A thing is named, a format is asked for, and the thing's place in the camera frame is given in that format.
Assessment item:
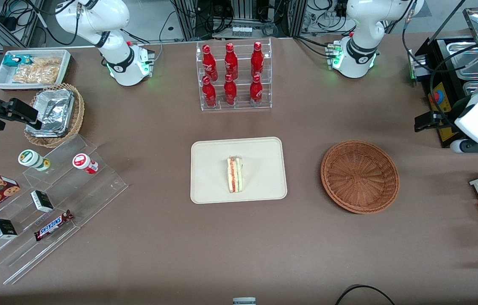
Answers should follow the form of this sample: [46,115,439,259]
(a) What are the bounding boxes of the triangular sandwich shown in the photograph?
[227,155,244,194]

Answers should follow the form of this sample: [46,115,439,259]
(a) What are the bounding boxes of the aluminium foil food tray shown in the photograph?
[33,88,75,128]
[25,121,70,138]

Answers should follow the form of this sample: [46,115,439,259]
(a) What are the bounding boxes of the light tan wicker basket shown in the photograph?
[24,83,85,148]

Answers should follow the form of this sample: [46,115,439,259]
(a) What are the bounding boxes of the round brown wicker basket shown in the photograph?
[320,140,400,214]

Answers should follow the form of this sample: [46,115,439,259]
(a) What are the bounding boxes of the beige rectangular serving tray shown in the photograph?
[190,136,288,205]

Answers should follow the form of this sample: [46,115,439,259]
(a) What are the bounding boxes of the black food warmer appliance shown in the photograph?
[408,6,478,149]

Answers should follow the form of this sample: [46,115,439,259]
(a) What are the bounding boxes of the clear bag of chips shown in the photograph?
[12,64,59,84]
[27,57,62,72]

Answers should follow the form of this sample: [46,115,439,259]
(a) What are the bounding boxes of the white plastic snack bin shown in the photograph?
[0,49,72,90]

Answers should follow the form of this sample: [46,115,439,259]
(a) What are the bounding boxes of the white cup green lid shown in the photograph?
[18,149,51,172]

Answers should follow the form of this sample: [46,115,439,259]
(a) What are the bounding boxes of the teal snack packet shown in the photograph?
[3,54,34,67]

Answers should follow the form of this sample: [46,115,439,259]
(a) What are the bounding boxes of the white cup red lid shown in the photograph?
[72,153,99,175]

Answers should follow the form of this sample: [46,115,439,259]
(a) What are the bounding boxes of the small black carton box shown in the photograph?
[30,190,55,213]
[0,218,18,240]

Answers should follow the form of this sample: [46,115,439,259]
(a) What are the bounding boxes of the clear acrylic stepped display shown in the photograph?
[0,135,129,285]

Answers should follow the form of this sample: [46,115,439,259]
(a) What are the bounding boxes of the Snickers chocolate bar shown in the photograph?
[34,210,74,242]

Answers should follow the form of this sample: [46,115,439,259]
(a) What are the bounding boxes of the red aluminium cola bottle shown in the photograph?
[202,44,218,81]
[250,41,264,79]
[224,42,239,80]
[202,76,217,108]
[224,74,238,106]
[250,75,264,106]

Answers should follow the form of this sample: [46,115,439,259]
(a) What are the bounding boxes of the clear acrylic bottle rack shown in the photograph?
[196,38,272,111]

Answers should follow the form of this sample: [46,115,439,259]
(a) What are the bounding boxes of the brown table cover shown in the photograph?
[0,32,478,305]

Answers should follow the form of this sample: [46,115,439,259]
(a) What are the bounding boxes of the black floor cable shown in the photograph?
[334,285,396,305]

